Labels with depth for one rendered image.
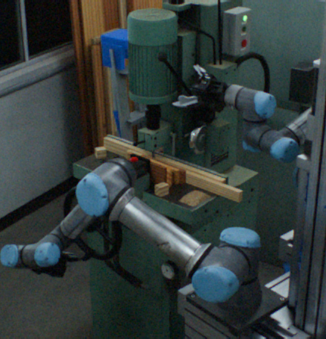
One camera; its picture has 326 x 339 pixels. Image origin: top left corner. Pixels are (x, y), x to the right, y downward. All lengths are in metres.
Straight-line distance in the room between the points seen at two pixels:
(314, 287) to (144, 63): 0.98
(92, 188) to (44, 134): 2.27
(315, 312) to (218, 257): 0.39
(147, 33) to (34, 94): 1.71
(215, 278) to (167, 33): 0.96
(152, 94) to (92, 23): 1.63
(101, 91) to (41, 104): 0.35
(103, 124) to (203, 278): 2.35
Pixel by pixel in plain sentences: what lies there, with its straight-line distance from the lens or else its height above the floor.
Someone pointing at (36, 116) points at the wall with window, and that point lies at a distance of 4.27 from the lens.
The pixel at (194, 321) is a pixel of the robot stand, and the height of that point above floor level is 0.69.
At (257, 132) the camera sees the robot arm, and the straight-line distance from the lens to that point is 2.32.
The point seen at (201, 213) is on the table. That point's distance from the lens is 2.64.
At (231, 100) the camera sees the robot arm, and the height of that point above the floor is 1.34.
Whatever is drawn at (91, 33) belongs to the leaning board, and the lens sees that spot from 4.25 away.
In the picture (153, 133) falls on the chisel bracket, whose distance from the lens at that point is 2.77.
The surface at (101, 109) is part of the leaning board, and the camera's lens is 4.26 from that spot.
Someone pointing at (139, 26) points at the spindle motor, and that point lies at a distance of 2.61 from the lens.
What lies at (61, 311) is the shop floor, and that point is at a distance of 3.65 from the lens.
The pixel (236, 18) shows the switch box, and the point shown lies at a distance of 2.79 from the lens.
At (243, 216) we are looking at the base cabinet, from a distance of 3.10.
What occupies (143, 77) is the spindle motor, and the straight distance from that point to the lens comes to 2.66.
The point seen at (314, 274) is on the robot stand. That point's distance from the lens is 2.23.
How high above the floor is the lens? 2.17
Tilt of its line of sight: 26 degrees down
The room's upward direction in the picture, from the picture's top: straight up
